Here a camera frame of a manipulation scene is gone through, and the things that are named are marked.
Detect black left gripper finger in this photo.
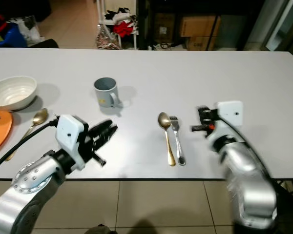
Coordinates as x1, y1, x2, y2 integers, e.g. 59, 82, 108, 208
89, 119, 113, 140
96, 124, 118, 150

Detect cream ribbed ceramic bowl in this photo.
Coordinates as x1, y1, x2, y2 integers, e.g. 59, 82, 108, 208
0, 75, 39, 112

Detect gold spoon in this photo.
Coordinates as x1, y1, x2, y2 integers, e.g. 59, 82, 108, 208
157, 112, 177, 167
4, 108, 49, 162

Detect dark cardboard box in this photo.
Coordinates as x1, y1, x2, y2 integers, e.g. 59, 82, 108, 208
153, 13, 177, 45

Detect white metal rack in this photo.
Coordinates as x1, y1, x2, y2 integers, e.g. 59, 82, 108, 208
96, 0, 139, 50

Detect red cloth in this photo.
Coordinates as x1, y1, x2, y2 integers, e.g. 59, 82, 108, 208
113, 20, 135, 38

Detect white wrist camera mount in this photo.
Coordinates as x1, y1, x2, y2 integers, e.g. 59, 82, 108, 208
56, 114, 86, 159
216, 100, 244, 129

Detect grey mug with handle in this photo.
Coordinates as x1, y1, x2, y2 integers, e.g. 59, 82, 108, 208
93, 77, 123, 109

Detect orange round plate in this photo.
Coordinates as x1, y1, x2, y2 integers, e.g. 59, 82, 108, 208
0, 109, 14, 157

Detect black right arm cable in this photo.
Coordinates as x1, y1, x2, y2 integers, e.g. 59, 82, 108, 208
215, 111, 274, 176

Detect small brown cardboard box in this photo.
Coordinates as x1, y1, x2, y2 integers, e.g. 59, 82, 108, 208
185, 37, 215, 51

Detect black shelving unit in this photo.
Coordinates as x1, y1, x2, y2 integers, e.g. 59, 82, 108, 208
137, 0, 259, 51

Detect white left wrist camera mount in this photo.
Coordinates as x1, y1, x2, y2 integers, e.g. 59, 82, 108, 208
56, 114, 86, 159

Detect black and white clothes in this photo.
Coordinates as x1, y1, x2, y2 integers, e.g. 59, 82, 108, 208
105, 7, 138, 24

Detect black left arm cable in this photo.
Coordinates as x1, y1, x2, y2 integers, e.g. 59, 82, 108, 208
0, 116, 64, 175

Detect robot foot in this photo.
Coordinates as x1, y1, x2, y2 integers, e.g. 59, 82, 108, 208
85, 224, 119, 234

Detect large brown cardboard box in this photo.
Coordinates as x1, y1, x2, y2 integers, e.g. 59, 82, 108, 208
179, 15, 221, 39

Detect clear plastic bag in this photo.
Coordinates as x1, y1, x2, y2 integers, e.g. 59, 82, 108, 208
15, 17, 42, 44

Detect glass door frame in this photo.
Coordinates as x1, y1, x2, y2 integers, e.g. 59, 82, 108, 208
246, 0, 293, 52

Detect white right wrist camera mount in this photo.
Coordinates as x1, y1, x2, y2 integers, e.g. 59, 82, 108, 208
216, 100, 244, 129

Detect silver fork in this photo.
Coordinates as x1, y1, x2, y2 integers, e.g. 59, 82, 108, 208
168, 116, 187, 167

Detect patterned shiny bag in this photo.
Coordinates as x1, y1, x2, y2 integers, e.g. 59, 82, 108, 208
96, 25, 122, 50

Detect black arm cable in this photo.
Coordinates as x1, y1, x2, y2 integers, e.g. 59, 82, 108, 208
0, 116, 64, 175
215, 111, 274, 176

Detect blue bag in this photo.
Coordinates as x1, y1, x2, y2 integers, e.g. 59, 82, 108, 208
2, 23, 28, 48

